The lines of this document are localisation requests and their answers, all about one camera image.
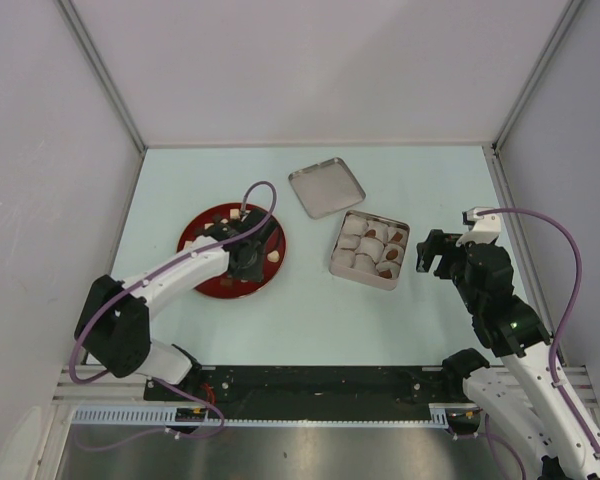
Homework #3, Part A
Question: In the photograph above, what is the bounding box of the white heart chocolate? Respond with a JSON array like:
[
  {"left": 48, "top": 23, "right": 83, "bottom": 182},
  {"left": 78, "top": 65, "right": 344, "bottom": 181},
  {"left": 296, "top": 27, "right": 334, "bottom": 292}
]
[{"left": 267, "top": 250, "right": 280, "bottom": 262}]

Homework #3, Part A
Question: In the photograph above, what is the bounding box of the red round plate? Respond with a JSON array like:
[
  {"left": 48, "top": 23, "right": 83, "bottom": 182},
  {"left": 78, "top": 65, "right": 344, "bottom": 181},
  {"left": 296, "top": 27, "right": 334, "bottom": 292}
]
[{"left": 177, "top": 202, "right": 287, "bottom": 299}]

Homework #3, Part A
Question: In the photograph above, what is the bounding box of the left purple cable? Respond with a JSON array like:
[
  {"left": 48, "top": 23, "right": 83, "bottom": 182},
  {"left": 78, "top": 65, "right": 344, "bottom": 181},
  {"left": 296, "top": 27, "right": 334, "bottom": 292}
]
[{"left": 67, "top": 180, "right": 280, "bottom": 451}]

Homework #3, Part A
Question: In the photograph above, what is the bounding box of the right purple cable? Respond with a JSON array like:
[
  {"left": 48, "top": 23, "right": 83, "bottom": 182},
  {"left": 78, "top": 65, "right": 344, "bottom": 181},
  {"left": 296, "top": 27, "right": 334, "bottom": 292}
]
[{"left": 479, "top": 207, "right": 600, "bottom": 480}]

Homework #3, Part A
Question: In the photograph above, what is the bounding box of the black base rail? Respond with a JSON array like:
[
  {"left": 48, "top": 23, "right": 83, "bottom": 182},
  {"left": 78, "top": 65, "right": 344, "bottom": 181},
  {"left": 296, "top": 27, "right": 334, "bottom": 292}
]
[{"left": 144, "top": 364, "right": 481, "bottom": 421}]

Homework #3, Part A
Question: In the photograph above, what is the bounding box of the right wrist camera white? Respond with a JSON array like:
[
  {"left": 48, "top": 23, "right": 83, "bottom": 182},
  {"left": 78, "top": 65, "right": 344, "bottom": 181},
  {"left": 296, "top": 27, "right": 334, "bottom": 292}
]
[{"left": 456, "top": 207, "right": 502, "bottom": 247}]

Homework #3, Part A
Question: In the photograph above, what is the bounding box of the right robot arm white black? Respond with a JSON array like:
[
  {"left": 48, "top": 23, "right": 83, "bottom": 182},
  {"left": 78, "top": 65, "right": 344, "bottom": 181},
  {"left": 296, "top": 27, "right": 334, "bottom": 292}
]
[{"left": 416, "top": 229, "right": 600, "bottom": 479}]

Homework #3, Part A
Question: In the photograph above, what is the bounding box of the pink square tin box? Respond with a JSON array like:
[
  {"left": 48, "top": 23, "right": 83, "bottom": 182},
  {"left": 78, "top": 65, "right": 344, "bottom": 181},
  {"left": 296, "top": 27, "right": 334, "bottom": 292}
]
[{"left": 329, "top": 210, "right": 410, "bottom": 291}]

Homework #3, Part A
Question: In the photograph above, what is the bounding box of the white slotted cable duct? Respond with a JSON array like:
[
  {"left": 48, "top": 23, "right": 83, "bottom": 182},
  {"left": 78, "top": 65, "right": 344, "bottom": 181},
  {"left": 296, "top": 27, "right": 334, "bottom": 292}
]
[{"left": 71, "top": 405, "right": 478, "bottom": 429}]

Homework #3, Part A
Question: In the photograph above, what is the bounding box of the silver tin lid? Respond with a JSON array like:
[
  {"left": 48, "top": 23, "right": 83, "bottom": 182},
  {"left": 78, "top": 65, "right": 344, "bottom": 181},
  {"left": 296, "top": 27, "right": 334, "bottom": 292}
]
[{"left": 288, "top": 157, "right": 366, "bottom": 220}]

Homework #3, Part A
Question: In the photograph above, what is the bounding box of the purple cable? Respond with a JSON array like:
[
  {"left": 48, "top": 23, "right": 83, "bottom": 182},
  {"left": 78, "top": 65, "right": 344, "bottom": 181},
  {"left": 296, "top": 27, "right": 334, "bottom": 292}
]
[
  {"left": 67, "top": 180, "right": 280, "bottom": 451},
  {"left": 479, "top": 207, "right": 600, "bottom": 480}
]

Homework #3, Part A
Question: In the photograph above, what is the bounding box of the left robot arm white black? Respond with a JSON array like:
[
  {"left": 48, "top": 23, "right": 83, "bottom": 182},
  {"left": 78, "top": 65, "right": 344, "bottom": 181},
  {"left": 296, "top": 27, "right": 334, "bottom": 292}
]
[{"left": 74, "top": 208, "right": 279, "bottom": 400}]

